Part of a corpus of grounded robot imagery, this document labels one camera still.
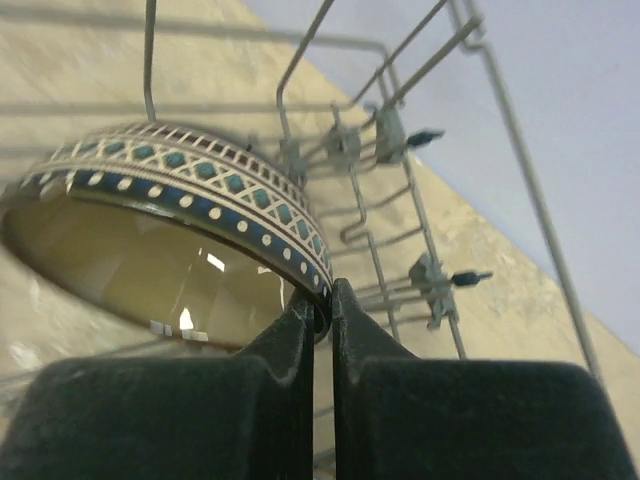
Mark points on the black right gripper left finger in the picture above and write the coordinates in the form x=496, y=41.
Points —
x=244, y=416

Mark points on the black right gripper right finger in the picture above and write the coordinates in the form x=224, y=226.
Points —
x=398, y=416

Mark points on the brown glazed bowl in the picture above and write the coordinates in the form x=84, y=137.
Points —
x=171, y=228

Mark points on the grey wire dish rack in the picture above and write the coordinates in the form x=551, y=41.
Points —
x=364, y=196

